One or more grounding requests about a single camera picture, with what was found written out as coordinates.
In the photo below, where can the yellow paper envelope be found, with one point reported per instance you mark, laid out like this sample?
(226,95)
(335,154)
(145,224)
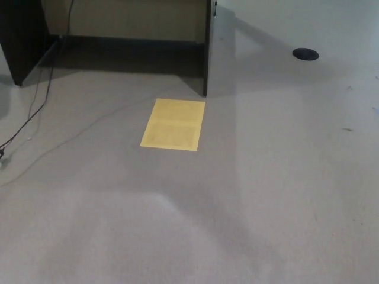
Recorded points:
(173,124)

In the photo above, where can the black round floor cap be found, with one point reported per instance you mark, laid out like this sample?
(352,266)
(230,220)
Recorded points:
(305,54)

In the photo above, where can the dark wood desk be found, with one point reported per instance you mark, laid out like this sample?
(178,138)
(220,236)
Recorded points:
(17,35)

